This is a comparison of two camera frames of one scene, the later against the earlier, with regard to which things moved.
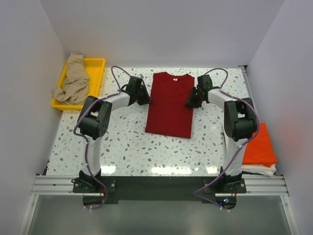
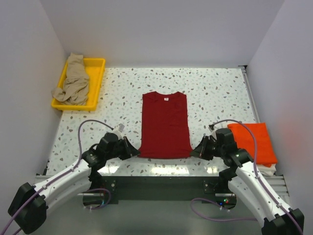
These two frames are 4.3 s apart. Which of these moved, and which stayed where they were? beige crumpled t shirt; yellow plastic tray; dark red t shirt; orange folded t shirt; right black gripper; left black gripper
Moved: right black gripper; left black gripper; dark red t shirt
Stayed: orange folded t shirt; yellow plastic tray; beige crumpled t shirt
